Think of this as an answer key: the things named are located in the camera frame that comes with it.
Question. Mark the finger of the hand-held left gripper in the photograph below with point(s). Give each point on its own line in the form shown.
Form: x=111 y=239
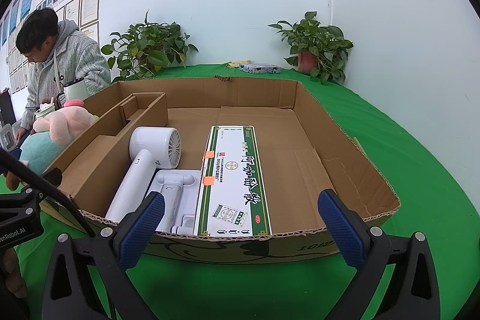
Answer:
x=48 y=177

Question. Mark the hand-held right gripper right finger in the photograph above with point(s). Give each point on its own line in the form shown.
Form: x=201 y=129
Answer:
x=341 y=230

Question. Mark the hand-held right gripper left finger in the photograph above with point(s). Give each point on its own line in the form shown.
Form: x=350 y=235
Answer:
x=142 y=230

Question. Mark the white plastic tray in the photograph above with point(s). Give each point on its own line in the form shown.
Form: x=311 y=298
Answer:
x=176 y=192

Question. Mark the pink pig plush toy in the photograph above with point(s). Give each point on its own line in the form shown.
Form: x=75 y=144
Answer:
x=63 y=125

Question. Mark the white hair dryer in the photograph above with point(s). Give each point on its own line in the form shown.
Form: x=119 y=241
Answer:
x=150 y=143

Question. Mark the brown cardboard box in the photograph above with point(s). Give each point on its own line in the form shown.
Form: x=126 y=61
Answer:
x=300 y=140

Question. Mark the white and green medicine box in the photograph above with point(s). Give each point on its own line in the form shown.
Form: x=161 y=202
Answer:
x=232 y=185

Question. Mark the person's left hand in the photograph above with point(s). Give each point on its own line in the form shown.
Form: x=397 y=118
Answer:
x=13 y=275

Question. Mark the grey plastic stool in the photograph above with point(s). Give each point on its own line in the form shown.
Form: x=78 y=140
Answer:
x=8 y=136

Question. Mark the green patterned paper cup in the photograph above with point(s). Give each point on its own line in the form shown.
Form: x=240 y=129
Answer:
x=43 y=114

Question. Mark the white mug with dark lid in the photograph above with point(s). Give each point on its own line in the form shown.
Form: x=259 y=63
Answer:
x=75 y=91

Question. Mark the green tablecloth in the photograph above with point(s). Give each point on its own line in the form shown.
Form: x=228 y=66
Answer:
x=412 y=155

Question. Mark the large leafy green plant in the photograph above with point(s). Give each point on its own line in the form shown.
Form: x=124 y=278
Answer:
x=150 y=42

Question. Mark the red plant pot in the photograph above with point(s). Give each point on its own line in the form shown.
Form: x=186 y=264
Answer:
x=307 y=62

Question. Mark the patterned tissue pack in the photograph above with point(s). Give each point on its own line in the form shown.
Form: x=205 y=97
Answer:
x=260 y=69

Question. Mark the small yellow item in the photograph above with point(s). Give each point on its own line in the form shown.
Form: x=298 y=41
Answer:
x=233 y=64

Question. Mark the small leafy green plant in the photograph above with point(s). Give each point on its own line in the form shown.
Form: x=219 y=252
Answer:
x=318 y=35

